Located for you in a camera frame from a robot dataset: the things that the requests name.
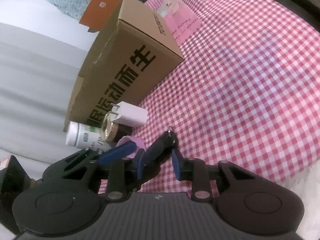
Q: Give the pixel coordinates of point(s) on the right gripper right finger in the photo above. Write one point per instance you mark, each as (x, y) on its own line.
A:
(197, 172)

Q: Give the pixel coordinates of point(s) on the white curtain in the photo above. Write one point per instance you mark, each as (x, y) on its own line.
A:
(37, 78)

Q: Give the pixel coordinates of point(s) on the pink paper card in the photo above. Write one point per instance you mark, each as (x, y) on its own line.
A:
(180, 19)

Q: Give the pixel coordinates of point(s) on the white vitamin bottle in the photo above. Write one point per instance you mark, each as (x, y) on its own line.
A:
(82, 136)

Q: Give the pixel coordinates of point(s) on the gold lid cosmetic jar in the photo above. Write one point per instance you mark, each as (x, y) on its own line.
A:
(111, 131)

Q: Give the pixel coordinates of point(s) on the purple plastic lid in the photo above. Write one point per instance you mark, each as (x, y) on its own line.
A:
(135, 144)

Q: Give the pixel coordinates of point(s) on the white power adapter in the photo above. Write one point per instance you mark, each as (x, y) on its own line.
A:
(129, 115)

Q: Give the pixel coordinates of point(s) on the brown cardboard box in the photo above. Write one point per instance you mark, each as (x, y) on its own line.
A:
(130, 56)

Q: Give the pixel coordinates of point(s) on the orange Philips box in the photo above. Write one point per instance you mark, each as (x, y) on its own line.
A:
(97, 13)

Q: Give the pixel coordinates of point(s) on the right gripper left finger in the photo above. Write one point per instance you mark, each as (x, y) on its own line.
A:
(113, 165)

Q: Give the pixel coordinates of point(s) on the black key fob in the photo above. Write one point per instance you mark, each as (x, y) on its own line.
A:
(157, 154)

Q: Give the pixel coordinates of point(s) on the red checkered tablecloth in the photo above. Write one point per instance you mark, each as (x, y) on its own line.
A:
(247, 90)

